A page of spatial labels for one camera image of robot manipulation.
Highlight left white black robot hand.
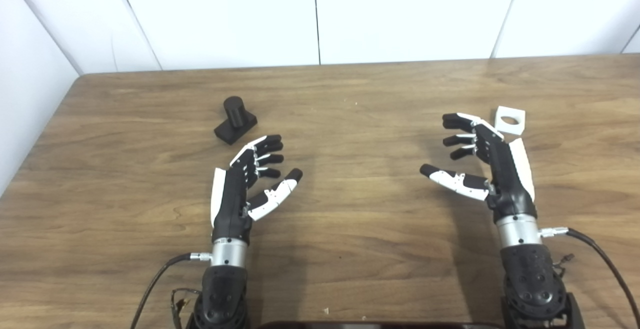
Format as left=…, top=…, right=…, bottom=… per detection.
left=210, top=135, right=304, bottom=244

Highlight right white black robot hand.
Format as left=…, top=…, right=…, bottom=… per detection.
left=419, top=113, right=538, bottom=222

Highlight white square piece with hole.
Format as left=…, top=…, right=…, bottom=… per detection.
left=495, top=106, right=526, bottom=136

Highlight black peg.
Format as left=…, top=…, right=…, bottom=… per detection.
left=214, top=96, right=258, bottom=146

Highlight right wrist thin wires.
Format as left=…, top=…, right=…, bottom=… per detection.
left=552, top=254, right=575, bottom=278

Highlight wrist thin wires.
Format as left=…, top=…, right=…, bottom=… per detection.
left=552, top=254, right=575, bottom=278
left=171, top=288, right=202, bottom=329

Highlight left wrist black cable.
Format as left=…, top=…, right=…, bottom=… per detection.
left=131, top=252, right=213, bottom=329

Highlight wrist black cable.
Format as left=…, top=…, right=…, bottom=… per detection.
left=131, top=252, right=213, bottom=329
left=539, top=226, right=640, bottom=326

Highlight left wrist thin wires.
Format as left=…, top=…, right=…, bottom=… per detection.
left=171, top=288, right=202, bottom=329

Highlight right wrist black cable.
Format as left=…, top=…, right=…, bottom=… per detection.
left=539, top=226, right=640, bottom=326

